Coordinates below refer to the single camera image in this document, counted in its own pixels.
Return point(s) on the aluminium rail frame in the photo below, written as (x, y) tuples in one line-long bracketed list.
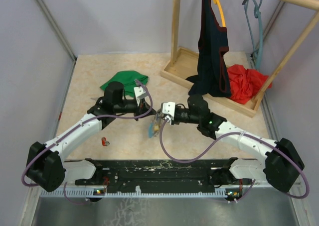
[(229, 192)]

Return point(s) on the dark navy garment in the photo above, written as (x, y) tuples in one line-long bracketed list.
[(212, 76)]

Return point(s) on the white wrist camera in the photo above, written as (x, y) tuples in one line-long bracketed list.
[(140, 91), (167, 111)]

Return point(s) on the yellow key tag with key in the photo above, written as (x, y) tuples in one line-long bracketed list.
[(156, 127)]

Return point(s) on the red cloth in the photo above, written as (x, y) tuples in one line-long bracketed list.
[(244, 83)]

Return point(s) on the green cloth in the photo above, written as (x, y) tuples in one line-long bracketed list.
[(127, 78)]

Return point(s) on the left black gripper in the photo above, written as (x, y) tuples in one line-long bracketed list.
[(143, 109)]

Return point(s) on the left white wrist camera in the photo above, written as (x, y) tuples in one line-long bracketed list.
[(140, 91)]

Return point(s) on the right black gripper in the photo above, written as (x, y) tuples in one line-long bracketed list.
[(174, 121)]

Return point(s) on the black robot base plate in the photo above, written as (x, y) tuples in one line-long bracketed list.
[(162, 176)]

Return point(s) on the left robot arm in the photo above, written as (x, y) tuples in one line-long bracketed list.
[(47, 166)]

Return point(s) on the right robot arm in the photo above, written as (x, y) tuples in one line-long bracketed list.
[(276, 162)]

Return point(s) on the yellow hanger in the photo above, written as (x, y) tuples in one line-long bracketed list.
[(218, 3)]

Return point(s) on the red key tag with key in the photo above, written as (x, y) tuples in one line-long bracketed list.
[(104, 141)]

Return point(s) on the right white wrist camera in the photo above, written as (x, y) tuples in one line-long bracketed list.
[(167, 111)]

